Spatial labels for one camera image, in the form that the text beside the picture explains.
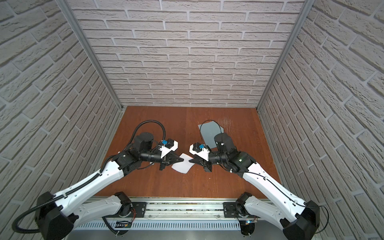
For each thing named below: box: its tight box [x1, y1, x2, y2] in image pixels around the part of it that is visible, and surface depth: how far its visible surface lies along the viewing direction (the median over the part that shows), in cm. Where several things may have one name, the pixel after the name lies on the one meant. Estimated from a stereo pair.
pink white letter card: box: [171, 153, 195, 174], surface depth 69 cm
